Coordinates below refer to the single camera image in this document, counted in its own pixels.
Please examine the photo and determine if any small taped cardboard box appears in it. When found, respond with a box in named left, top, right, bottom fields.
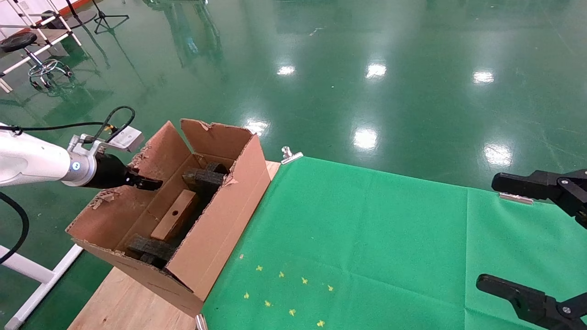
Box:
left=150, top=189, right=199, bottom=242

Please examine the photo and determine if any black foam block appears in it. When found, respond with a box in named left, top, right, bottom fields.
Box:
left=126, top=234, right=178, bottom=270
left=183, top=162, right=230, bottom=195

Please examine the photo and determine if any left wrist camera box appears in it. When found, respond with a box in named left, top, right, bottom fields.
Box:
left=69, top=126, right=145, bottom=154

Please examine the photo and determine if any white metal floor stand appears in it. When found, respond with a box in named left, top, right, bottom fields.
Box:
left=0, top=244, right=84, bottom=330

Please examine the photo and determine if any black round-base stand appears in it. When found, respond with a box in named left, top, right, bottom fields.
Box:
left=40, top=0, right=98, bottom=31

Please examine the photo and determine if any green table cloth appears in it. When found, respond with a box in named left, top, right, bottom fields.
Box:
left=202, top=156, right=587, bottom=330

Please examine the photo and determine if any thick black arm hose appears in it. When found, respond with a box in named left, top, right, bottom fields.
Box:
left=0, top=192, right=29, bottom=265

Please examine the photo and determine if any black tripod stand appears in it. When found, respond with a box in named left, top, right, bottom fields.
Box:
left=93, top=0, right=130, bottom=35

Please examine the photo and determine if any black round stool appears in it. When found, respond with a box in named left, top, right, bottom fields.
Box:
left=0, top=31, right=74, bottom=90

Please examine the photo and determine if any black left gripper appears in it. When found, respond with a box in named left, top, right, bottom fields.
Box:
left=89, top=154, right=162, bottom=191

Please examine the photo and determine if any large open cardboard carton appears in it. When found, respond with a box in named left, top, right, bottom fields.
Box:
left=66, top=118, right=272, bottom=318

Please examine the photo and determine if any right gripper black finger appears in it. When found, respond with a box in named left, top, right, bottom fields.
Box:
left=492, top=169, right=587, bottom=230
left=476, top=274, right=587, bottom=330

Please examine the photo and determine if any white metal frame table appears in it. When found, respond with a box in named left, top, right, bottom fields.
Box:
left=0, top=0, right=84, bottom=94

